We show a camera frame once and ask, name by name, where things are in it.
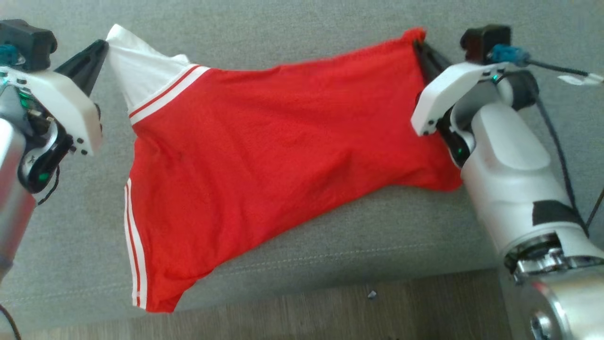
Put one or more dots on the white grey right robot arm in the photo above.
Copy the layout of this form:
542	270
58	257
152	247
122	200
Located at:
509	179

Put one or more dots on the red shirt with white stripes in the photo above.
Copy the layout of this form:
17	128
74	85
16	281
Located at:
283	156

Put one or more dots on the grey fabric sofa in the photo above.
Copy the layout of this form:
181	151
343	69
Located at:
330	245

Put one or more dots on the teal left camera connector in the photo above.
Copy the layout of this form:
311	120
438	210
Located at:
8	54

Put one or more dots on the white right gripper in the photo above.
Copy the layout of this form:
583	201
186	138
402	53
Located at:
448	89

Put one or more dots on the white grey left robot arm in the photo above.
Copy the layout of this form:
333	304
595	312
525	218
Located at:
12	189

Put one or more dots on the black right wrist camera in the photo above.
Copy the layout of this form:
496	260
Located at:
483	40

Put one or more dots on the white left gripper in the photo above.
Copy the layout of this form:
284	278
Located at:
61	104

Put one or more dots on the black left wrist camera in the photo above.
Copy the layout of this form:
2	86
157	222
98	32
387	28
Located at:
28	40

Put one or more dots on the teal camera connector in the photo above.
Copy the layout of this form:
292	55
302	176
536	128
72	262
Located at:
8	54
509	54

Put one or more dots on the teal right camera connector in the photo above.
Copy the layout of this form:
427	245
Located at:
509	54

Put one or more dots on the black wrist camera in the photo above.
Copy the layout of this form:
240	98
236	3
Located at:
28	40
483	40

